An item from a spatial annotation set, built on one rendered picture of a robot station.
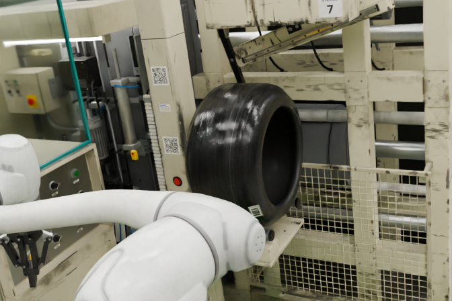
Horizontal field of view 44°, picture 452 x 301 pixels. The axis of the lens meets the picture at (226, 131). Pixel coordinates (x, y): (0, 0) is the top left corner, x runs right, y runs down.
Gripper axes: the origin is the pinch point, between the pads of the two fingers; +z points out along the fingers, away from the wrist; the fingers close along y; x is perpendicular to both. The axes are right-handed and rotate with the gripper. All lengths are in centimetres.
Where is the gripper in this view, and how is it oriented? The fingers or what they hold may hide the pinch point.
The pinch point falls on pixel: (31, 273)
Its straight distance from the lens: 156.4
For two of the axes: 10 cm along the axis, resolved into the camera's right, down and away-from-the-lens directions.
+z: -0.7, 8.4, 5.4
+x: -1.6, -5.4, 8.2
